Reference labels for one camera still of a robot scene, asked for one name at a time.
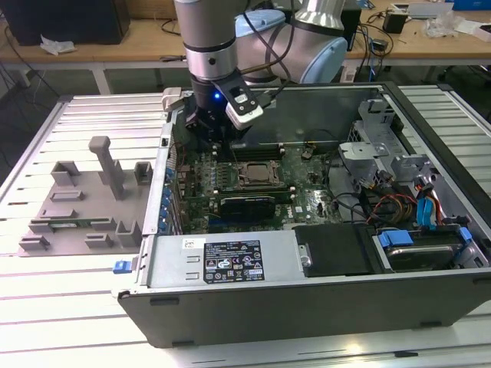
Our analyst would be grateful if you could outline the metal socket cover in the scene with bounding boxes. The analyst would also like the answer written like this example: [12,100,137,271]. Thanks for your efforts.
[238,159,284,189]

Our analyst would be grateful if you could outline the silver CPU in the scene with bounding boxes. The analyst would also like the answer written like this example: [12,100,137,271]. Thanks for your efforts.
[247,163,272,181]

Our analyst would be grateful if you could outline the CPU socket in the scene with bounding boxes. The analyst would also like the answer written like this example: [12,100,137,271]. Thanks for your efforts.
[234,157,285,189]

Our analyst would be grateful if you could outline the black graphics card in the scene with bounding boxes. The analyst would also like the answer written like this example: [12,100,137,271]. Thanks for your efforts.
[219,194,278,222]

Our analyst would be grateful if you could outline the long wooden desk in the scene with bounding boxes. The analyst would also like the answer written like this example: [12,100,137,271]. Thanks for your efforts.
[0,9,491,74]

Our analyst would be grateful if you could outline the green motherboard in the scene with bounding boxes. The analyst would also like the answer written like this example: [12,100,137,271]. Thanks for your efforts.
[174,143,346,235]

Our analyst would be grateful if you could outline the silver power supply box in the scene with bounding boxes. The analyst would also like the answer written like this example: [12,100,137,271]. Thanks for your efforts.
[145,234,304,289]

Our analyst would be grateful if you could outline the silver metal drive cage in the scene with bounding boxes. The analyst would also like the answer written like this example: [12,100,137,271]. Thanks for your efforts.
[338,97,438,189]

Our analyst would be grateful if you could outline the grey parts rack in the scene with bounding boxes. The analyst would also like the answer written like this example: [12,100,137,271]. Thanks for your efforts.
[17,135,154,258]

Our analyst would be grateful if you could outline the white crumpled paper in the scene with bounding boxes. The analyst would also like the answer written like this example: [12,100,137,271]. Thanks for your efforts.
[40,33,77,55]

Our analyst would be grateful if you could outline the black computer tower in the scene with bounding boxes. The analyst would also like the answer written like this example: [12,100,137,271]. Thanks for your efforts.
[0,0,131,47]

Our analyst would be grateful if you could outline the green RAM stick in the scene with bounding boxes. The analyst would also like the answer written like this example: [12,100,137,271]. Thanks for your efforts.
[48,218,116,228]

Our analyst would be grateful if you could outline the black drive bay cover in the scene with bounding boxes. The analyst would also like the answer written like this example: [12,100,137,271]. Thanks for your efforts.
[293,224,375,279]

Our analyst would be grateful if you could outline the black power adapter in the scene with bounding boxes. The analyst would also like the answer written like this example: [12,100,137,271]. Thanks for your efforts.
[382,10,407,35]

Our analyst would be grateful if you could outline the black grey PC case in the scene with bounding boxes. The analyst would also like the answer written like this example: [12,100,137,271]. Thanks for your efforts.
[110,80,491,350]

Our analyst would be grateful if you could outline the clear crumpled plastic bag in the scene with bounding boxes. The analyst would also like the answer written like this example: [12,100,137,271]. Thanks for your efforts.
[424,10,461,39]

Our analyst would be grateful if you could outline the hard disk in blue carrier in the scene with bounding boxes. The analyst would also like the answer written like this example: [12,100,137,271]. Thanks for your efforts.
[372,226,472,274]

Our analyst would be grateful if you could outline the white flat box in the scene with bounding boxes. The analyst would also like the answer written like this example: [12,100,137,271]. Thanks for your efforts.
[456,18,491,42]

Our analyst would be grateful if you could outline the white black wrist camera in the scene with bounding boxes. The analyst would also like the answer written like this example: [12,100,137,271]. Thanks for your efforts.
[223,84,265,128]

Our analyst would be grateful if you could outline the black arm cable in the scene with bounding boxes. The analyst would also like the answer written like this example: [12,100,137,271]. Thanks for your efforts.
[243,9,298,95]

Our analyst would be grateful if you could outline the black power cable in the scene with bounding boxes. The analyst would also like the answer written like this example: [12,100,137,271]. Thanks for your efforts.
[330,178,371,224]

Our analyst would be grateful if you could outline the red yellow wire bundle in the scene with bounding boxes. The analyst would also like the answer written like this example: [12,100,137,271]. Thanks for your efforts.
[367,193,419,227]

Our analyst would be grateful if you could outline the blue flat cable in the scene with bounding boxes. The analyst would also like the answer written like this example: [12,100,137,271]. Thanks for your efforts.
[417,182,438,231]

